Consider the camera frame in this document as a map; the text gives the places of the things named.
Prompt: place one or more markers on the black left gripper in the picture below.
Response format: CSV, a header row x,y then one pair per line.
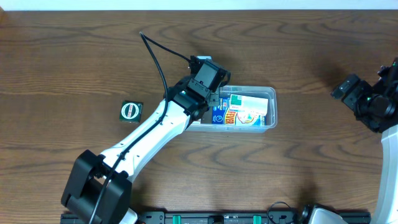
x,y
213,98

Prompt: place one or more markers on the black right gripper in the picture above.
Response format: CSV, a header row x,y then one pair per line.
x,y
347,88

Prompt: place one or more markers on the blue Kool Fever box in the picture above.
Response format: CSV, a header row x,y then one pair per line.
x,y
224,114

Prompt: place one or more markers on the clear plastic container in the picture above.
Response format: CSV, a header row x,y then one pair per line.
x,y
205,124

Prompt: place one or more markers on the white green Panadol box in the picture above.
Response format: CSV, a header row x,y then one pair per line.
x,y
248,104

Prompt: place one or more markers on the dark green Zam-Buk box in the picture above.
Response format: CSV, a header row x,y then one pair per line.
x,y
131,112

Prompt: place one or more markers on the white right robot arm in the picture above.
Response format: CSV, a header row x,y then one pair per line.
x,y
386,208

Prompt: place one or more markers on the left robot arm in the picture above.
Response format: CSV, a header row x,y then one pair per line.
x,y
99,187

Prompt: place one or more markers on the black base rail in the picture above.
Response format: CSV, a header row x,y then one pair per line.
x,y
226,218

